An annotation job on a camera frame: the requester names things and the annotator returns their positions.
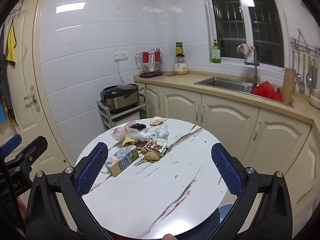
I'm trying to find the stack of white bowls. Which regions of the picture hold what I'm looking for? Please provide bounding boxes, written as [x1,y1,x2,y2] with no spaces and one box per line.
[309,89,320,109]

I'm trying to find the wire dish rack red holders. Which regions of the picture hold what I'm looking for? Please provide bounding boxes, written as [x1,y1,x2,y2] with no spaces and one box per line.
[135,47,164,74]

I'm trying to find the white green drink carton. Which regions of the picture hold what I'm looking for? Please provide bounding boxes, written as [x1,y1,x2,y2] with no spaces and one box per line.
[105,145,139,177]

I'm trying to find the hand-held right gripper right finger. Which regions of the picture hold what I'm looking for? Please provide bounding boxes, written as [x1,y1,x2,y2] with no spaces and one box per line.
[211,142,293,240]

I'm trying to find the green dish soap bottle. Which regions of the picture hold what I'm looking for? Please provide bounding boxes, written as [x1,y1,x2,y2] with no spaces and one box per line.
[211,39,221,64]

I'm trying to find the narrow cream cabinet door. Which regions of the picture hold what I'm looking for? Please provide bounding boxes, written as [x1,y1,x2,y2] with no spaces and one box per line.
[144,84,162,120]

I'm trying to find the pink white plastic bag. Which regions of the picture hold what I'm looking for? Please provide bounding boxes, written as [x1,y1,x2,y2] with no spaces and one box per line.
[111,127,137,142]

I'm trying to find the purple drip tray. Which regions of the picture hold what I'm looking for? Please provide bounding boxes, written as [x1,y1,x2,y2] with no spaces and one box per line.
[140,71,165,78]

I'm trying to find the metal utensil rail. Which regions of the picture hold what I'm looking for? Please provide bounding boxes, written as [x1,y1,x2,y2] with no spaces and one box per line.
[290,29,320,55]

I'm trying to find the clear plastic bag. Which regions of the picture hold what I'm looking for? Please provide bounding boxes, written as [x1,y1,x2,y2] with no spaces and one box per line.
[130,124,170,142]

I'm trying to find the window with bars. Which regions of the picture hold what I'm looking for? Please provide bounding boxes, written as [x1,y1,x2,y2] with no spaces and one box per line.
[202,0,285,67]

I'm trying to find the red cloth on counter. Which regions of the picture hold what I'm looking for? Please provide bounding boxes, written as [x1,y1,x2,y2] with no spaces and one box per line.
[251,81,283,102]

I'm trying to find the yellow hanging cloth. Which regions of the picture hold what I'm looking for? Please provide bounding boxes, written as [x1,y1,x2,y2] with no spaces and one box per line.
[5,21,17,67]

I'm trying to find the steel sink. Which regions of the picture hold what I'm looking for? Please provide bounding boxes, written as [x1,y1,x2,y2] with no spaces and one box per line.
[194,76,294,108]

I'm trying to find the grey metal rack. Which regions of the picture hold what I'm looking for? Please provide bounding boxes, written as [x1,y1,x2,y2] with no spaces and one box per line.
[97,94,147,131]

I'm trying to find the metal door handle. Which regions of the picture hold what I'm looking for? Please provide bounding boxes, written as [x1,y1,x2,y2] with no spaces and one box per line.
[24,85,40,112]

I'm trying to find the white power cable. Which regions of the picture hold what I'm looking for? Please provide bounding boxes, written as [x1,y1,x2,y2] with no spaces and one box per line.
[116,60,125,84]

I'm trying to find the pink white cloth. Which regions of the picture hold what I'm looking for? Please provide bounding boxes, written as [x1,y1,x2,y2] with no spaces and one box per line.
[237,43,255,57]

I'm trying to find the wooden cutting board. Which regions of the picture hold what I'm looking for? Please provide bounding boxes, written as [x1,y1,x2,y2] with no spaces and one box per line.
[281,67,296,105]

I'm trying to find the yellow wrapper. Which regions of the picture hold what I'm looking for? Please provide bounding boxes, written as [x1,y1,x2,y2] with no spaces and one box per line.
[122,134,139,147]

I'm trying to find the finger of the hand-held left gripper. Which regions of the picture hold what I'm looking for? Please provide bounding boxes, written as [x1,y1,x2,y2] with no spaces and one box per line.
[6,136,48,171]
[0,134,22,156]

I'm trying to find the metal faucet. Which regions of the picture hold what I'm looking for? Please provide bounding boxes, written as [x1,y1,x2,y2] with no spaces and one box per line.
[244,45,259,80]

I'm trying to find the dark grey rice cooker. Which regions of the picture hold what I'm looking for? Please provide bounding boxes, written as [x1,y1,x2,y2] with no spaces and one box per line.
[100,84,140,113]

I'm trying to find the red white snack wrapper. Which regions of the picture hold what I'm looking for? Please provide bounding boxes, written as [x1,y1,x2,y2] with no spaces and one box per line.
[144,137,168,157]

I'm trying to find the round marble table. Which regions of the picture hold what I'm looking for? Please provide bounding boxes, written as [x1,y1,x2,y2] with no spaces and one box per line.
[75,118,227,239]

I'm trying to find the light blue trash bin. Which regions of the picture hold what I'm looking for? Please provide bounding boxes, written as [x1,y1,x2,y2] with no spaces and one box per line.
[217,204,237,224]

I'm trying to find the hanging metal ladle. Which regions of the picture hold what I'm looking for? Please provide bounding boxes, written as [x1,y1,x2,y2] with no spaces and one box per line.
[306,56,314,88]

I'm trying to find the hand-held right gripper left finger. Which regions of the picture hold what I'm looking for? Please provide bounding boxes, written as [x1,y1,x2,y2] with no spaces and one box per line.
[25,142,118,240]

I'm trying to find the hanging slotted spatula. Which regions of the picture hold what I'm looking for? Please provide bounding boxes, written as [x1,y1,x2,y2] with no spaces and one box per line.
[299,54,306,93]

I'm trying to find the hanging metal spoon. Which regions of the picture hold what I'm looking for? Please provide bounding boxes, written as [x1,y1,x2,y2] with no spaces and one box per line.
[296,51,302,84]

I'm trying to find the dark hanging apron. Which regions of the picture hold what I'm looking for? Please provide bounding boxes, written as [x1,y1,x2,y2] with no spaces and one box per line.
[0,22,19,127]

